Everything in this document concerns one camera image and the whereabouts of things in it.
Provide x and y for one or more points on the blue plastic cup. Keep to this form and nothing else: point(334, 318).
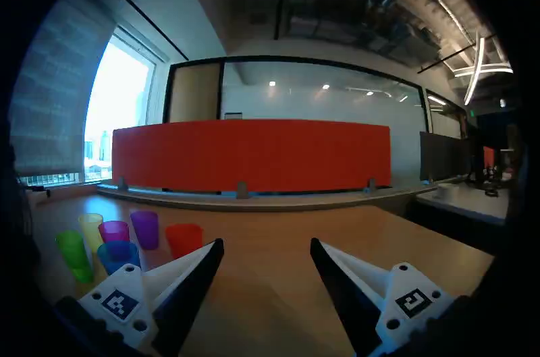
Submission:
point(116, 258)

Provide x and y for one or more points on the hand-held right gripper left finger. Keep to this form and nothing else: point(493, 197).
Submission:
point(168, 277)

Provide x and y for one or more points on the red plastic cup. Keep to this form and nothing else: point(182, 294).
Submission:
point(182, 239)

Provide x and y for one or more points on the yellow plastic cup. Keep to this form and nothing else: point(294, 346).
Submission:
point(92, 231)

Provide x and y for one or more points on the white neighbouring desk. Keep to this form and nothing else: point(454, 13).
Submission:
point(468, 203)

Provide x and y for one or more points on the magenta plastic cup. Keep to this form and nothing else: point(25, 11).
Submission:
point(114, 231)

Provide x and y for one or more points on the red desk screen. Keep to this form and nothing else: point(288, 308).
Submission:
point(253, 154)

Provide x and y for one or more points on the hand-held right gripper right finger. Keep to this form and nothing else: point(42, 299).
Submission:
point(371, 279)

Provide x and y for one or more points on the purple plastic cup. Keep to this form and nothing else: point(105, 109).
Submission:
point(145, 229)

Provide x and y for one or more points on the green plastic cup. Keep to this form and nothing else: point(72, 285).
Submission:
point(76, 256)

